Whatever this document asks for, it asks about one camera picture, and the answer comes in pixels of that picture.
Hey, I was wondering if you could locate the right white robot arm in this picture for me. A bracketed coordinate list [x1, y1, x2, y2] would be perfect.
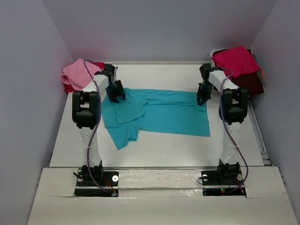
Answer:
[197, 63, 248, 186]

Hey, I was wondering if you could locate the pink folded t shirt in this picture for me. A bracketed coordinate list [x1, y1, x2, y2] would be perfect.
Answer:
[61, 59, 91, 92]

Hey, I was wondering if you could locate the turquoise t shirt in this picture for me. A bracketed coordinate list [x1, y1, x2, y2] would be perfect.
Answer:
[102, 88, 210, 150]

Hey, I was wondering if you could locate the magenta t shirt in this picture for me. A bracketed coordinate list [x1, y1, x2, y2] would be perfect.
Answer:
[211, 46, 259, 78]

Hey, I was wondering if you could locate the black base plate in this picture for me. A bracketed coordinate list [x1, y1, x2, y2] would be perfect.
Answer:
[73, 169, 119, 197]
[198, 170, 247, 196]

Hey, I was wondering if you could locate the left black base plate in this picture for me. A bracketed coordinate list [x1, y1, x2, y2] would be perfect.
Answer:
[73, 169, 119, 197]

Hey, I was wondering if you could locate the dark red t shirt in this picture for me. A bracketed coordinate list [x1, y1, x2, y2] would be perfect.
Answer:
[213, 48, 265, 96]

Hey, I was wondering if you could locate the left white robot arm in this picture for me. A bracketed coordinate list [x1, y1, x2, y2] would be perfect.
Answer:
[72, 60, 126, 185]

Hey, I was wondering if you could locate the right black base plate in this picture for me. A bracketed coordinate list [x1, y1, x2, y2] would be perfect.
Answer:
[198, 170, 247, 196]

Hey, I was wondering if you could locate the red folded t shirt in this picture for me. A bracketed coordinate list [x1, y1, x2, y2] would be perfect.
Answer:
[61, 59, 108, 92]

